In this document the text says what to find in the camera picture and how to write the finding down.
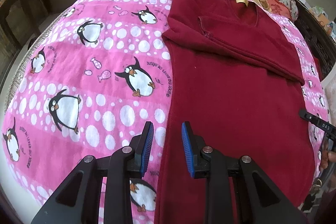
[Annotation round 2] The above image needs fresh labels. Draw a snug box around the white ornate upholstered chair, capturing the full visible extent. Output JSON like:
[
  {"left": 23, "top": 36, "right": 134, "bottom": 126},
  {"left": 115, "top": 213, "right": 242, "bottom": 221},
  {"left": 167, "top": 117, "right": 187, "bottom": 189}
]
[{"left": 325, "top": 76, "right": 336, "bottom": 118}]

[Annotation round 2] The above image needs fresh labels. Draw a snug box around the dark red sweater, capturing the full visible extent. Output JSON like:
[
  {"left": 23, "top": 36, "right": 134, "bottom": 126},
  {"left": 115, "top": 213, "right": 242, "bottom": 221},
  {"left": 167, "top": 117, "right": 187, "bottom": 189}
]
[{"left": 154, "top": 0, "right": 315, "bottom": 223}]

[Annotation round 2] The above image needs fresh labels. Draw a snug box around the person right hand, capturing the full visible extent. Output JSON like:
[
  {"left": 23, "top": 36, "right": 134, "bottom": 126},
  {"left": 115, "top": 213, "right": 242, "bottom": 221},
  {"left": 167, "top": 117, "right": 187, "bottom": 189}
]
[{"left": 319, "top": 140, "right": 336, "bottom": 172}]

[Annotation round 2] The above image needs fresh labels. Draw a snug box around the dark carved wooden headboard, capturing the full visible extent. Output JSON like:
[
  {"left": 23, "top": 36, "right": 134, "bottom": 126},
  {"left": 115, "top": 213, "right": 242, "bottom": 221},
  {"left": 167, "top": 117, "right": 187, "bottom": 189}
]
[{"left": 294, "top": 0, "right": 335, "bottom": 80}]

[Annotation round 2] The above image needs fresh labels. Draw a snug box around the pink penguin blanket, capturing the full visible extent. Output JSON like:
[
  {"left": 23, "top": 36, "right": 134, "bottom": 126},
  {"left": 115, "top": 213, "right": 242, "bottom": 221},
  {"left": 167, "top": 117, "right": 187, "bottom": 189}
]
[{"left": 1, "top": 0, "right": 330, "bottom": 224}]

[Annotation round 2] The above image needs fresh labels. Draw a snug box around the dark wooden side table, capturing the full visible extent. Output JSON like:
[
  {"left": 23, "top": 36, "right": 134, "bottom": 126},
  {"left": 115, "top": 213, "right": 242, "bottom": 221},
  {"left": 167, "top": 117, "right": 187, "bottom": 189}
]
[{"left": 0, "top": 0, "right": 83, "bottom": 50}]

